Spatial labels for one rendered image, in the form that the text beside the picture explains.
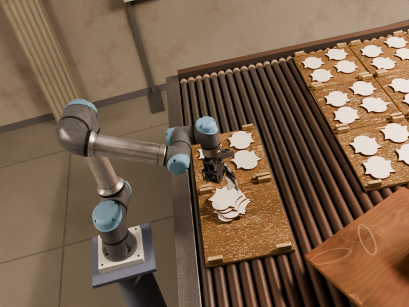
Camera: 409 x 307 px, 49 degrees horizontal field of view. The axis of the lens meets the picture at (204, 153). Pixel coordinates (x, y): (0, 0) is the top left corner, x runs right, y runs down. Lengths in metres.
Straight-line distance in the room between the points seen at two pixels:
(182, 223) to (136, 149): 0.53
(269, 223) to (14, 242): 2.31
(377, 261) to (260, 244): 0.45
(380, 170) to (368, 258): 0.56
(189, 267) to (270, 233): 0.35
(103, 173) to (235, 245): 0.60
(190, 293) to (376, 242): 0.69
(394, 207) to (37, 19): 3.38
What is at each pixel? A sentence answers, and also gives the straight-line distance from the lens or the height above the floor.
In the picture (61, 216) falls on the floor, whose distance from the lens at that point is 3.70.
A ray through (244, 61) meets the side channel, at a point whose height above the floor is 0.94.
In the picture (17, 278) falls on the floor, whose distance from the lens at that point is 3.45.
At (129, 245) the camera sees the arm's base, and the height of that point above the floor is 0.94.
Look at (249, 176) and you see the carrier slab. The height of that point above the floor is 0.94.
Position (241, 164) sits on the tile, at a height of 0.95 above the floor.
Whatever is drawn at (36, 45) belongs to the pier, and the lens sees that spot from 4.40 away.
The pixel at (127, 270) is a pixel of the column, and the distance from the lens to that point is 1.96.
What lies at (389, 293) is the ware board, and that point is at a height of 1.04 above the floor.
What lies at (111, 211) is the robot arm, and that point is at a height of 1.13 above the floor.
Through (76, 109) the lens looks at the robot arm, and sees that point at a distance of 1.69.
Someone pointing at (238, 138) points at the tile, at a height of 0.95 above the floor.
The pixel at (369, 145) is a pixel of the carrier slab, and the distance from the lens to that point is 2.21.
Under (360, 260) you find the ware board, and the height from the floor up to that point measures 1.04.
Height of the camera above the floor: 2.34
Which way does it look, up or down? 38 degrees down
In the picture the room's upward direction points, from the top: 13 degrees counter-clockwise
